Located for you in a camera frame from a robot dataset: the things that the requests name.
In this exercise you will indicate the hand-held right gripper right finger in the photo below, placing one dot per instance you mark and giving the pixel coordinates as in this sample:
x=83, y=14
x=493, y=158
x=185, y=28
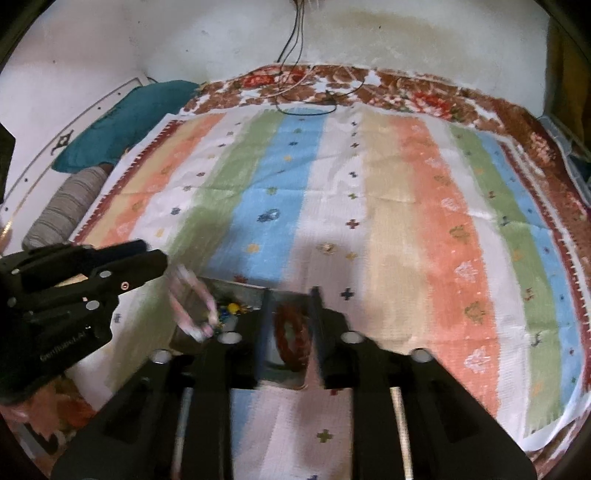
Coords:
x=318, y=341

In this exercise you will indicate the silver metal tin box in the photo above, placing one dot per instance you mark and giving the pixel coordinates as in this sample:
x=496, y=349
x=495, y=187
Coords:
x=221, y=290

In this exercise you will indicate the white bed headboard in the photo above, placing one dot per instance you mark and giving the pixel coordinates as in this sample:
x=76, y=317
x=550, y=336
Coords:
x=55, y=124

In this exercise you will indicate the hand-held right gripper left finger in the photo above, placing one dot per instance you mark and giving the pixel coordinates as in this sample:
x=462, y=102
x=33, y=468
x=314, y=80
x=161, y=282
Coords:
x=261, y=341

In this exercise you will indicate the yellow hanging cloth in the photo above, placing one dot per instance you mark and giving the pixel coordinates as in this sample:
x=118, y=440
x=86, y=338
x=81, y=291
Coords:
x=570, y=83

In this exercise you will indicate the teal pillow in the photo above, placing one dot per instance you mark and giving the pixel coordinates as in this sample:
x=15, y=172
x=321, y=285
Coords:
x=120, y=120

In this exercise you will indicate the striped colourful mat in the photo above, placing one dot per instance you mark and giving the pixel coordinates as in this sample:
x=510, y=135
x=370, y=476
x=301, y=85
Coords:
x=406, y=207

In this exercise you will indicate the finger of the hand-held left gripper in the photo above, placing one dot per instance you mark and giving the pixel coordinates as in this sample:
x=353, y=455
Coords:
x=69, y=256
x=134, y=270

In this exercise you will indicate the grey striped bolster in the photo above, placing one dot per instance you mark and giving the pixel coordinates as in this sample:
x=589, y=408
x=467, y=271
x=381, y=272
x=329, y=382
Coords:
x=64, y=207

